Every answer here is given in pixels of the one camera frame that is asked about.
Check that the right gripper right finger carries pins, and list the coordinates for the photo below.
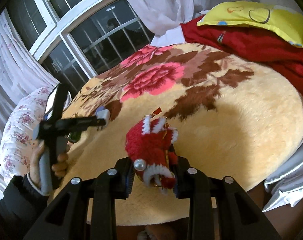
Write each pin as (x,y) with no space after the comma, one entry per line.
(238,215)

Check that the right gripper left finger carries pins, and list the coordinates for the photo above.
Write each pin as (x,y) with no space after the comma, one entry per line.
(85,209)

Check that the dark green gold wrapper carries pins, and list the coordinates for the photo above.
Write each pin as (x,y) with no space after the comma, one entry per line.
(74,135)

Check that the small purple white box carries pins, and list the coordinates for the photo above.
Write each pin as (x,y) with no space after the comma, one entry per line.
(102,113)

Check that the red knitted plush keychain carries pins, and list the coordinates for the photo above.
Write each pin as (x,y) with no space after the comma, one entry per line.
(149,145)

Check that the black left jacket sleeve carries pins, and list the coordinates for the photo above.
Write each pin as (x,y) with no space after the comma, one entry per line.
(20,207)

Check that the white bed sheet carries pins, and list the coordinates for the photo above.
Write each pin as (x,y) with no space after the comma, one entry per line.
(286,184)

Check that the white sheer left curtain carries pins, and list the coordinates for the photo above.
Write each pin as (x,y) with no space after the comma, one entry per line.
(20,74)

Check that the floral plush bed blanket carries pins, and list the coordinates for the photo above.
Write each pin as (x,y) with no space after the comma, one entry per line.
(234,118)

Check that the window with metal bars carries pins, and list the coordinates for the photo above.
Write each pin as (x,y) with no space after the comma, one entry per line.
(75,40)

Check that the red blanket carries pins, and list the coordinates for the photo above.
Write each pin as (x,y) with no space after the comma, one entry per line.
(252,44)

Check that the yellow cartoon pillow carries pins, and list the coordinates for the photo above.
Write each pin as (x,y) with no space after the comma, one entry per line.
(283,21)

